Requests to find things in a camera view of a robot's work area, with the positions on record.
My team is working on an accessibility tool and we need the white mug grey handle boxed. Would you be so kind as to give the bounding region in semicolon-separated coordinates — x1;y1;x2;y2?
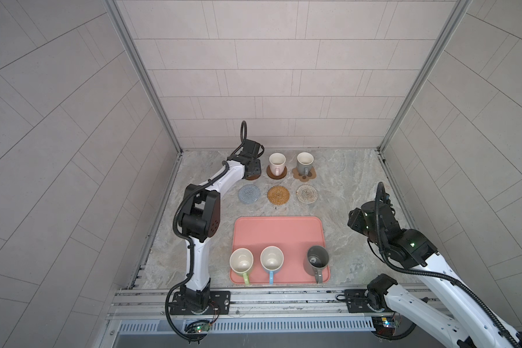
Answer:
297;152;315;175

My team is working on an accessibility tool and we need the left circuit board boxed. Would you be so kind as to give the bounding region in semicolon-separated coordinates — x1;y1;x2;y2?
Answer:
185;320;213;334

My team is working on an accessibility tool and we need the aluminium mounting rail frame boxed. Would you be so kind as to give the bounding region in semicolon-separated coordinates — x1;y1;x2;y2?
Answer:
93;264;484;348

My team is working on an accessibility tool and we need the white mug pink handle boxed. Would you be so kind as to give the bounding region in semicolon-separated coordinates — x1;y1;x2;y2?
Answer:
269;152;287;175

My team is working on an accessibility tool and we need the rattan woven round coaster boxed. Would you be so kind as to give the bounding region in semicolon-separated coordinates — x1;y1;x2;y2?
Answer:
267;186;290;206

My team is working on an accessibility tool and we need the white mug green handle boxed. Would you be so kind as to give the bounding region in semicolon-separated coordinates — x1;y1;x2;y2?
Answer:
229;248;254;287

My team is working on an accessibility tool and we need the circuit board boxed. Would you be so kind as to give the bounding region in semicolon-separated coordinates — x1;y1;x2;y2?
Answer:
371;316;399;337
185;320;213;334

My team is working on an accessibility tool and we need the white mug blue handle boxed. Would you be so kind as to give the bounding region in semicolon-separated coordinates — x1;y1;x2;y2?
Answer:
260;246;284;285

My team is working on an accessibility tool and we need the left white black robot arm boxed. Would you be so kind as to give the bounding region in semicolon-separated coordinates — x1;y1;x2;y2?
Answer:
165;120;265;315

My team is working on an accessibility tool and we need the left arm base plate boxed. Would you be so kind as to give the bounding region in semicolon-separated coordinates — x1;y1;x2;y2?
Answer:
168;290;231;316

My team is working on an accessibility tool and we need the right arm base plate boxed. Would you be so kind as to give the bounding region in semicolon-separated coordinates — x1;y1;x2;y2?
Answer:
335;289;393;313

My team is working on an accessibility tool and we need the dark grey mug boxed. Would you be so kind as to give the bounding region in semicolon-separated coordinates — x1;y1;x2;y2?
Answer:
304;245;330;284

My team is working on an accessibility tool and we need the grey woven round coaster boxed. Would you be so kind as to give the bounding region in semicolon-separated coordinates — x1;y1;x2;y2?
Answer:
239;184;261;204

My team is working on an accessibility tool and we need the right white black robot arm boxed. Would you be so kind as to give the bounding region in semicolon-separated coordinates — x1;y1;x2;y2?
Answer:
347;183;522;347

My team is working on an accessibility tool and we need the pink rectangular tray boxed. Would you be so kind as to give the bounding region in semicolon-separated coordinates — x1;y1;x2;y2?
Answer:
229;216;331;285

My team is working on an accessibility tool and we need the right circuit board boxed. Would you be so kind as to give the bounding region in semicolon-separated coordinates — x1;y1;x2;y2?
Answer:
371;316;399;337

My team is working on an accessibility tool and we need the brown wooden coaster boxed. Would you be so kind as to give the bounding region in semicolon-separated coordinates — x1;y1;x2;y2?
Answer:
245;174;261;181
266;166;288;180

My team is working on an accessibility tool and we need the cork paw print coaster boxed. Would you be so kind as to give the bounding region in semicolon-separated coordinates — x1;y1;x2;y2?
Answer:
292;168;317;183

